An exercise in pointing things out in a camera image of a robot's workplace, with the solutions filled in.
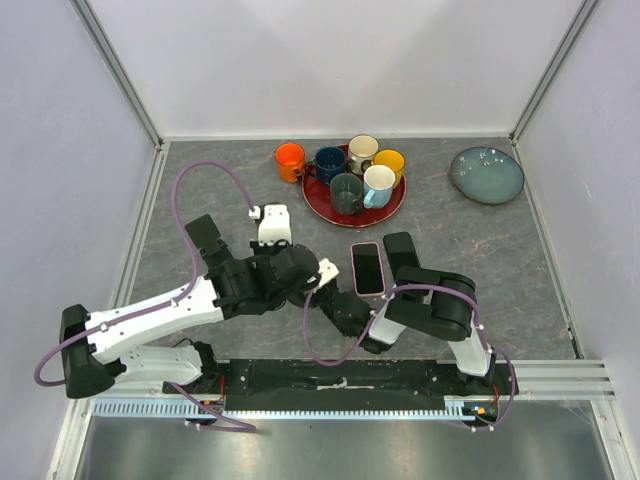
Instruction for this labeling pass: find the black phone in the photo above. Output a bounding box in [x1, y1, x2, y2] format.
[383, 231, 421, 276]

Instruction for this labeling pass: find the blue ceramic plate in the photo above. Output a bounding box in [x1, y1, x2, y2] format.
[449, 147, 525, 205]

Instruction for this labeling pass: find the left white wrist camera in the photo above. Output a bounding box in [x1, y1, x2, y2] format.
[248, 203, 293, 246]

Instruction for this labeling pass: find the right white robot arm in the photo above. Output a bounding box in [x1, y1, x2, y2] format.
[306, 266, 495, 394]

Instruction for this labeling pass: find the black folding phone stand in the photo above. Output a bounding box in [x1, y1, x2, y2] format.
[185, 214, 233, 271]

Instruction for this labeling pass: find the dark blue mug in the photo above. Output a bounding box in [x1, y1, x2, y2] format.
[304, 146, 346, 185]

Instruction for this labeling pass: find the red round tray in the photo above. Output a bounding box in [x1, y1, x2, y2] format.
[301, 146, 406, 228]

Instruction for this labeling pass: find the grey glass mug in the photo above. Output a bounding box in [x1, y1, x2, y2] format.
[329, 173, 364, 216]

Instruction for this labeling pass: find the yellow mug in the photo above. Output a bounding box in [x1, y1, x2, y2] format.
[373, 149, 406, 188]

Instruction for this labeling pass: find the orange mug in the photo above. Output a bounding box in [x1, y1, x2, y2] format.
[274, 143, 306, 183]

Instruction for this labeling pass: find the light blue white mug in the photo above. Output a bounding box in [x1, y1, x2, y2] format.
[363, 165, 395, 209]

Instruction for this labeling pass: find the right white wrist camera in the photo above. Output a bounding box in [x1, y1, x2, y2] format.
[313, 258, 339, 292]

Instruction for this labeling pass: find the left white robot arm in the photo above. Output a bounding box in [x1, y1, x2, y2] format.
[59, 241, 328, 399]

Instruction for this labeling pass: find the white speckled mug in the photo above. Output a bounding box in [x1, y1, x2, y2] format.
[347, 134, 379, 175]

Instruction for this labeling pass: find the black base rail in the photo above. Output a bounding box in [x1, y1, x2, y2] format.
[183, 359, 519, 407]

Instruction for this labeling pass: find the slotted cable duct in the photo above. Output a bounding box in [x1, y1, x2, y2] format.
[91, 397, 492, 421]

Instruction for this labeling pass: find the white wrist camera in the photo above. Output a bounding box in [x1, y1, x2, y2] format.
[248, 203, 293, 246]
[313, 258, 339, 292]

